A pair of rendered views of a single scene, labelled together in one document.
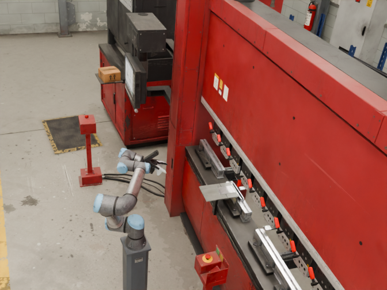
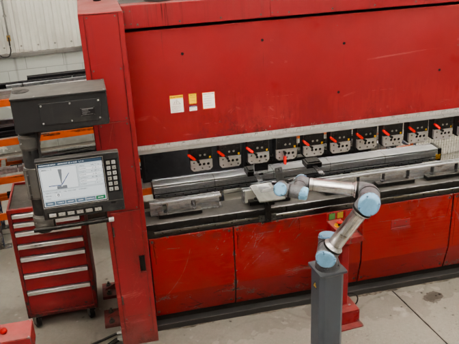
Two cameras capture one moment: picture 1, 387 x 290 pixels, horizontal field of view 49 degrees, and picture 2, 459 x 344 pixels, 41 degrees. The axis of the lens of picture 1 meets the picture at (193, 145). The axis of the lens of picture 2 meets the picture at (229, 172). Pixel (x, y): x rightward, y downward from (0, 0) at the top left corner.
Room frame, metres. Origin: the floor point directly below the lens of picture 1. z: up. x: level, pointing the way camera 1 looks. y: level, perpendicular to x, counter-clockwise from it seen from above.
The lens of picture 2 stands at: (2.27, 3.58, 2.80)
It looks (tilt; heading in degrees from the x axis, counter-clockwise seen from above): 23 degrees down; 279
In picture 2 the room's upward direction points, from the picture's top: 3 degrees counter-clockwise
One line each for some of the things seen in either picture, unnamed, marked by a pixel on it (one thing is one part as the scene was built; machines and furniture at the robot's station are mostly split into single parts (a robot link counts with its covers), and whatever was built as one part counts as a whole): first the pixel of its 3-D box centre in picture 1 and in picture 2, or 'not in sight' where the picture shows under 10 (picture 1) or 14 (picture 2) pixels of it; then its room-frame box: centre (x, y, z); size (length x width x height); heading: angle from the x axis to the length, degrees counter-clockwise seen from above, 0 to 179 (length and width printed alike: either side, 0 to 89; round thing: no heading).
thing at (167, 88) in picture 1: (162, 97); not in sight; (3.78, 0.35, 1.18); 0.40 x 0.24 x 0.07; 21
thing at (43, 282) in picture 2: not in sight; (56, 252); (4.19, -0.16, 0.50); 0.50 x 0.50 x 1.00; 21
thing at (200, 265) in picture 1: (211, 266); (344, 227); (2.08, -0.21, 0.75); 0.20 x 0.16 x 0.18; 25
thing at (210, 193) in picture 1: (218, 191); (267, 192); (2.61, -0.23, 1.00); 0.26 x 0.18 x 0.01; 111
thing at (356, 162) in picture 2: not in sight; (300, 169); (2.39, -0.78, 0.93); 2.30 x 0.14 x 0.10; 21
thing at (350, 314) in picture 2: not in sight; (343, 312); (2.07, -0.18, 0.06); 0.25 x 0.20 x 0.12; 115
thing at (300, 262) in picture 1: (308, 257); (390, 133); (1.75, -0.71, 1.26); 0.15 x 0.09 x 0.17; 21
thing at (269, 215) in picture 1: (276, 211); (338, 139); (2.13, -0.57, 1.26); 0.15 x 0.09 x 0.17; 21
